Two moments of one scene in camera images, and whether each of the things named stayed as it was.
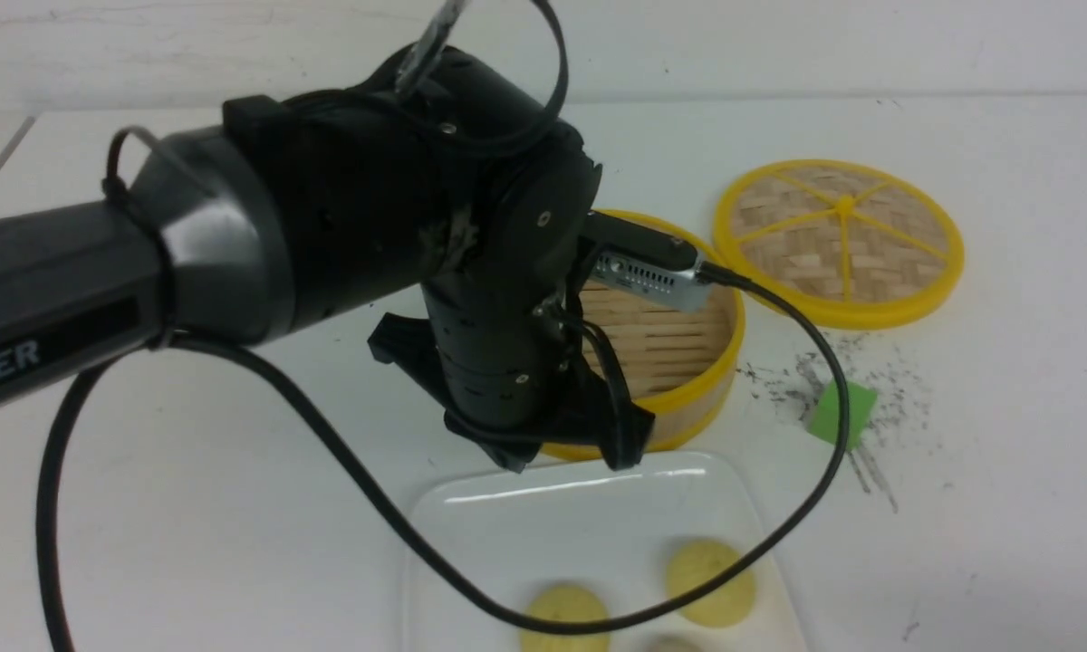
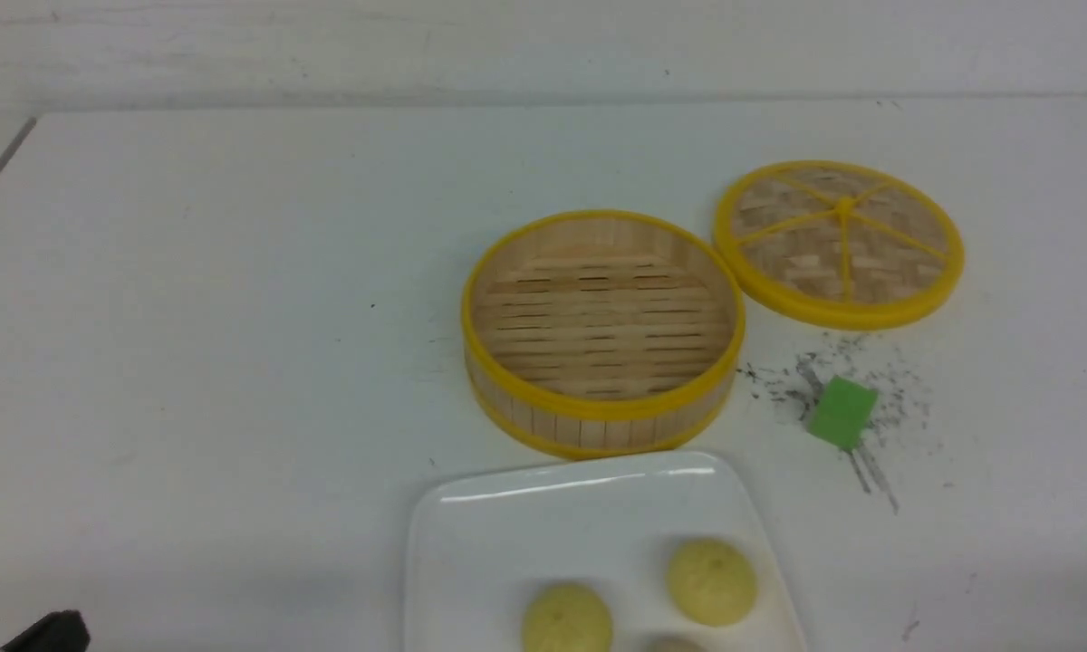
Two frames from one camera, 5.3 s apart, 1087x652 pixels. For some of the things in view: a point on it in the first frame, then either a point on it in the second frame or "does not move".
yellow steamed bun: (566, 602) does not move
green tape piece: (825, 417) does not move
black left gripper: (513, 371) → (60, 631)
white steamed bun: (673, 644) does not move
